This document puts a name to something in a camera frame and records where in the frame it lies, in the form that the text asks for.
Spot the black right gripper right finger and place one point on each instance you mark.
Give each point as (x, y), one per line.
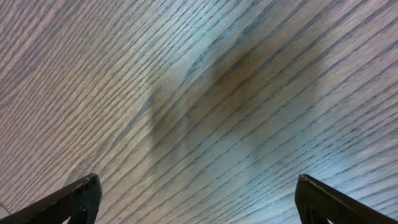
(317, 202)

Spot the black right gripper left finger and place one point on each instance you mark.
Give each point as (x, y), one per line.
(77, 202)

